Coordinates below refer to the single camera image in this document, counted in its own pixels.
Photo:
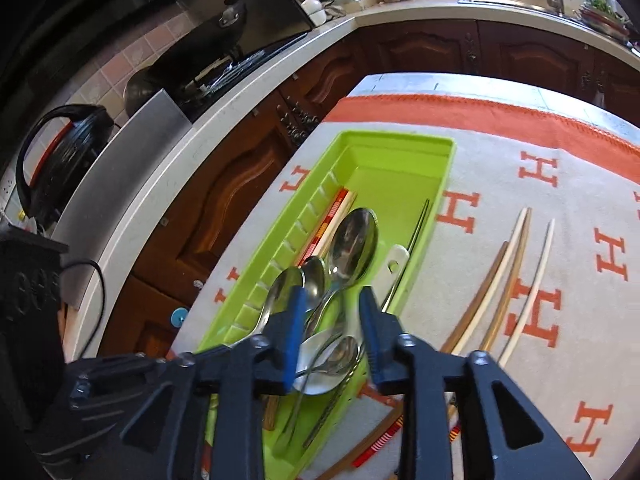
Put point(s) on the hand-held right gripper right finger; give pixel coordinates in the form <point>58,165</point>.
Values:
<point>372,340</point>

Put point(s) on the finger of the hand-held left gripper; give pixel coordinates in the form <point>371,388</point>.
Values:
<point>110,375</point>

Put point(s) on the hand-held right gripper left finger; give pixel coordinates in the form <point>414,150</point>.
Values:
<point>295,340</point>

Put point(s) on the small round metal spoon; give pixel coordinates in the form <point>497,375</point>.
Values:
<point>315,280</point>

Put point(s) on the metal fork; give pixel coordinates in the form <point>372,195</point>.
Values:
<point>290,420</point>

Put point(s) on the white ceramic spoon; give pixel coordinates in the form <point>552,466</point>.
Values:
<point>395,260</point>

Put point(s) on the large metal spoon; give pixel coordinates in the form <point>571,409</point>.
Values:
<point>352,250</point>

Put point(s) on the light bamboo chopstick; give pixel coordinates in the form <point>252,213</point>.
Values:
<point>348,205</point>

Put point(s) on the green plastic utensil tray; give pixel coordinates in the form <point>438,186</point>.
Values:
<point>380,180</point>

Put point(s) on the blue round cabinet knob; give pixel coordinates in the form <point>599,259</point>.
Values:
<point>177,317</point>

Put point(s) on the dark brown wooden chopstick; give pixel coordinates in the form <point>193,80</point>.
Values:
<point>482,292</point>

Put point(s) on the black pressure cooker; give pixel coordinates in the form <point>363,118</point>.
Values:
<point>75,160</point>

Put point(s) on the tan bamboo chopstick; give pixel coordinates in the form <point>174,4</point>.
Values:
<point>520,270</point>

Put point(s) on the brown wooden kitchen cabinets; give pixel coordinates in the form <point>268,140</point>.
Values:
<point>225,185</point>

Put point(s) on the cream white chopstick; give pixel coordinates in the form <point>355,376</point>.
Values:
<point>537,280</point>

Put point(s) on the steel side guard panel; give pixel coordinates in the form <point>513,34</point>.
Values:
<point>125,160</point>

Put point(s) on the orange printed blanket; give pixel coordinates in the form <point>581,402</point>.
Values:
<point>575,260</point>

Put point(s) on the black glass cooktop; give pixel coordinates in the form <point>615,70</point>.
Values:
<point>225,75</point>

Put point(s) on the black wok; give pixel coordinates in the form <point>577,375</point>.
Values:
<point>200,55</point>

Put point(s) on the white kitchen countertop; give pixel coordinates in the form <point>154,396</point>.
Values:
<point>400,10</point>

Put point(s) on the white bowls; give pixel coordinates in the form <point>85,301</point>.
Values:
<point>312,7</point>

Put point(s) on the steel splash panel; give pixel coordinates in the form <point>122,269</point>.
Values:
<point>280,5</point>

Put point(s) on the stacked plates with greens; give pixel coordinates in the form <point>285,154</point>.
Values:
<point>605,15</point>

